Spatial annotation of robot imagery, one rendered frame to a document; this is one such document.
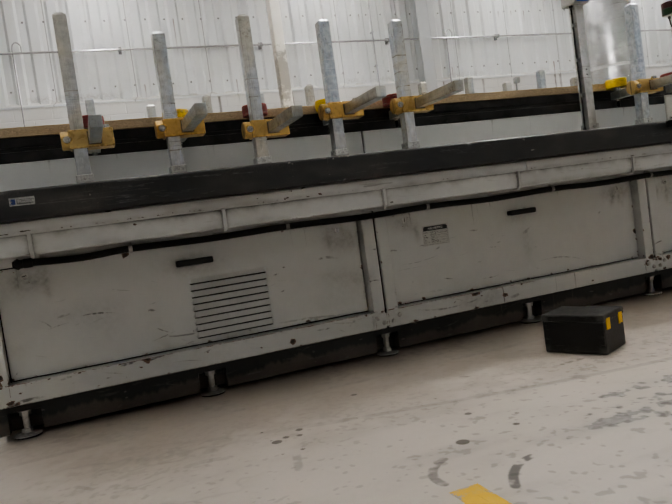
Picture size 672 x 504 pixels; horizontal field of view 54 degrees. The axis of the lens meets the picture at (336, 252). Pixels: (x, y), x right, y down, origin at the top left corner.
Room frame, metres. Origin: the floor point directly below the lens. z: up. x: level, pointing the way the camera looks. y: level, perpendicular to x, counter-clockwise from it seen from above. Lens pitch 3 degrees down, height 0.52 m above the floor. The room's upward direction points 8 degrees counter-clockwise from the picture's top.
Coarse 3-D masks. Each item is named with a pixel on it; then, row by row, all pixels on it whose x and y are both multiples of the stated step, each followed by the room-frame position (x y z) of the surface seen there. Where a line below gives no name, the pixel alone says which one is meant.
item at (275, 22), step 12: (276, 0) 3.00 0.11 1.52; (276, 12) 3.00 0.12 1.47; (276, 24) 2.99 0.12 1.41; (276, 36) 2.99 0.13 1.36; (276, 48) 2.99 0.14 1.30; (276, 60) 3.00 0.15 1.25; (276, 72) 3.02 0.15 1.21; (288, 72) 3.00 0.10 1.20; (288, 84) 3.00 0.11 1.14; (288, 96) 3.00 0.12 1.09
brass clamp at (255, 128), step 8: (256, 120) 1.94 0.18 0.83; (264, 120) 1.95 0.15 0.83; (248, 128) 1.92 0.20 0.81; (256, 128) 1.94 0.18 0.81; (264, 128) 1.94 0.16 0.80; (288, 128) 1.97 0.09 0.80; (248, 136) 1.94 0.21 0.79; (256, 136) 1.94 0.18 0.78; (264, 136) 1.95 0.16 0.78; (272, 136) 1.97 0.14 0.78; (280, 136) 2.00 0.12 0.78
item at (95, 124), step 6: (96, 114) 1.56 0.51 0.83; (90, 120) 1.55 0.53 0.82; (96, 120) 1.56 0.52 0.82; (90, 126) 1.55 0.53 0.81; (96, 126) 1.56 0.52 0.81; (102, 126) 1.56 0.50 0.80; (90, 132) 1.61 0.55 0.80; (96, 132) 1.62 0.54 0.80; (90, 138) 1.70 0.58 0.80; (96, 138) 1.71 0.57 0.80; (90, 150) 1.90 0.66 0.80; (96, 150) 1.91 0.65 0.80
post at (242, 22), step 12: (240, 24) 1.94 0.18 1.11; (240, 36) 1.94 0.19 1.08; (240, 48) 1.96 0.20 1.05; (252, 48) 1.95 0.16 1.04; (252, 60) 1.95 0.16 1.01; (252, 72) 1.95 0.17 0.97; (252, 84) 1.95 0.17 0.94; (252, 96) 1.94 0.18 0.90; (252, 108) 1.94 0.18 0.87; (264, 144) 1.95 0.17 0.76
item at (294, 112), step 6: (288, 108) 1.75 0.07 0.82; (294, 108) 1.73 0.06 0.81; (300, 108) 1.74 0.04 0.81; (282, 114) 1.80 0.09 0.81; (288, 114) 1.76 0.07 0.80; (294, 114) 1.73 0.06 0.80; (300, 114) 1.73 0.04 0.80; (276, 120) 1.86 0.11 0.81; (282, 120) 1.81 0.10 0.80; (288, 120) 1.78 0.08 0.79; (294, 120) 1.79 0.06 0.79; (270, 126) 1.93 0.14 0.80; (276, 126) 1.87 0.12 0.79; (282, 126) 1.87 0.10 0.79
